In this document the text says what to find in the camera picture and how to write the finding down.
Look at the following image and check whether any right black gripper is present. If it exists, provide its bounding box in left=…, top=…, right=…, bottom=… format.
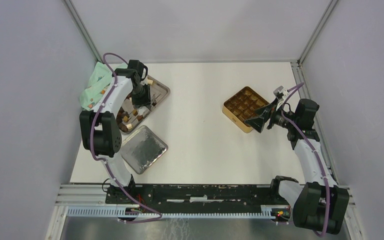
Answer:
left=244, top=97, right=298, bottom=133

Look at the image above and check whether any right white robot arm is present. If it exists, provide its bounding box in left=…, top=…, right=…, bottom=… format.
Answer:
left=245, top=98, right=349, bottom=237

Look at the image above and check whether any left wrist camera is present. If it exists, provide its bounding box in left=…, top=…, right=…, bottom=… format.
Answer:
left=137, top=106, right=151, bottom=118

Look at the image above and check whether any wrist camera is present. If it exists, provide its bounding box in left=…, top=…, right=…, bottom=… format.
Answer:
left=273, top=85, right=289, bottom=102
left=137, top=106, right=151, bottom=118

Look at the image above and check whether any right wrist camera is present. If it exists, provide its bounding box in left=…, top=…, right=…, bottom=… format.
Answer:
left=273, top=85, right=289, bottom=102

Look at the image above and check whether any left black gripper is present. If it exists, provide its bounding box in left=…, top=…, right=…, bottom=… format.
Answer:
left=130, top=83, right=152, bottom=113

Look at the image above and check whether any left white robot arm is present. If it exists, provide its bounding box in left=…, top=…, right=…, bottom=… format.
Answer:
left=79, top=59, right=152, bottom=204

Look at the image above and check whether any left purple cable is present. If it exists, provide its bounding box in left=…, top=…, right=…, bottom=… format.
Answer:
left=89, top=52, right=163, bottom=224

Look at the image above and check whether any silver box lid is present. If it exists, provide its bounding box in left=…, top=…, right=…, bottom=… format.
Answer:
left=120, top=125, right=168, bottom=175

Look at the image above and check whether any green patterned cloth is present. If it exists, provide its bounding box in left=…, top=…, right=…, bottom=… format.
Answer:
left=79, top=62, right=133, bottom=111

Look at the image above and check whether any gold chocolate box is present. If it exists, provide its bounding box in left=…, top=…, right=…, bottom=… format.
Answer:
left=222, top=86, right=269, bottom=134

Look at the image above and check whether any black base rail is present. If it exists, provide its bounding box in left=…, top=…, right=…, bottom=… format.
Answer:
left=104, top=184, right=288, bottom=214

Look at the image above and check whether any steel chocolate tray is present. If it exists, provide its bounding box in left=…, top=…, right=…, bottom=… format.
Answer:
left=115, top=75, right=170, bottom=135

